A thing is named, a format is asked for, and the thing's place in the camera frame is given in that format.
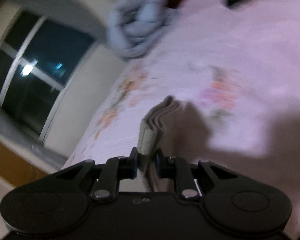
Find grey knit pants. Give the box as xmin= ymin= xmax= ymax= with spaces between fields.
xmin=120 ymin=95 xmax=208 ymax=193

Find pink floral bed cover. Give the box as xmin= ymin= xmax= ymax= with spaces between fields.
xmin=65 ymin=0 xmax=300 ymax=239

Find sliding glass window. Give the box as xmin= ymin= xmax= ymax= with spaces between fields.
xmin=0 ymin=11 xmax=95 ymax=139

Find rolled light blue duvet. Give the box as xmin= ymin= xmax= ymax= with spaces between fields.
xmin=107 ymin=0 xmax=178 ymax=59

